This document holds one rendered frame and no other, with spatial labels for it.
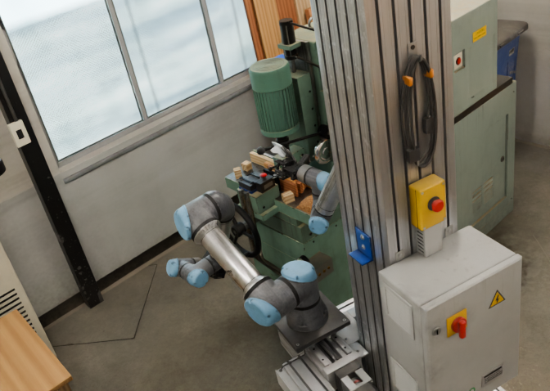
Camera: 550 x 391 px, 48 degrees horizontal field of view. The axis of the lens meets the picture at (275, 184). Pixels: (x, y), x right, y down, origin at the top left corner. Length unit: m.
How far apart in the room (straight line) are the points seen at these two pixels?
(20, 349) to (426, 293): 1.98
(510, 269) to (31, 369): 2.03
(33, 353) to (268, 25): 2.41
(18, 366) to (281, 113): 1.59
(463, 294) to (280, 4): 2.90
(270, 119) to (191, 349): 1.42
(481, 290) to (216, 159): 2.79
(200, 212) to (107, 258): 1.89
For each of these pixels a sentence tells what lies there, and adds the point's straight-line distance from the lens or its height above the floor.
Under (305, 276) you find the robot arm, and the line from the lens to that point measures 2.11.
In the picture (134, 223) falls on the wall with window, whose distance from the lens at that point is 4.06.
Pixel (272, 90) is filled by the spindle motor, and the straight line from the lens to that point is 2.65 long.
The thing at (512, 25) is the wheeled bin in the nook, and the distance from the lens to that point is 4.37.
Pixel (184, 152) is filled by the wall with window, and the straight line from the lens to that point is 4.11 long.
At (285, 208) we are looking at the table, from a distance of 2.78.
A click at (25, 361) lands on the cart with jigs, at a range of 3.05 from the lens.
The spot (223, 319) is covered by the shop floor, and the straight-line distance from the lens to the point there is 3.62.
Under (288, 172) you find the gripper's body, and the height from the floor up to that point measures 1.14.
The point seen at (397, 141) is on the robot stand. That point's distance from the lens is 1.64.
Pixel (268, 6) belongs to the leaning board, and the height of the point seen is 1.33.
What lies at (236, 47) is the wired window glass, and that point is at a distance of 4.31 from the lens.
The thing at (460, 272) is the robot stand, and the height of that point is 1.23.
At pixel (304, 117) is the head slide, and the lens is 2.81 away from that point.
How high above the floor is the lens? 2.38
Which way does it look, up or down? 30 degrees down
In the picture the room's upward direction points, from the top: 12 degrees counter-clockwise
